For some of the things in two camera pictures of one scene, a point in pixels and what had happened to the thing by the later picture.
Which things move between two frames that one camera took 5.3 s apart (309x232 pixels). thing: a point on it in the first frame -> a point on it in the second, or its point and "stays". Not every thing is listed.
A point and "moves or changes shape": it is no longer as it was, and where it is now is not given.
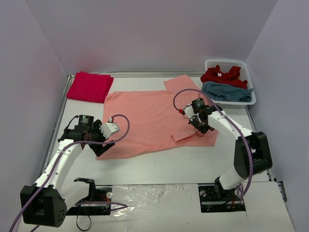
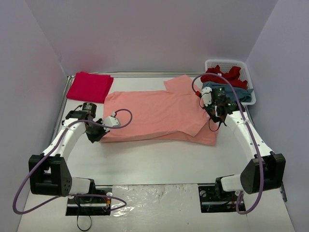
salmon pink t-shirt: x=158 y=120 moves or changes shape
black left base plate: x=95 y=195 stays
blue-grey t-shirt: x=218 y=91 stays
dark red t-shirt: x=215 y=75 stays
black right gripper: x=197 y=123 -> x=217 y=112
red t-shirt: x=90 y=87 stays
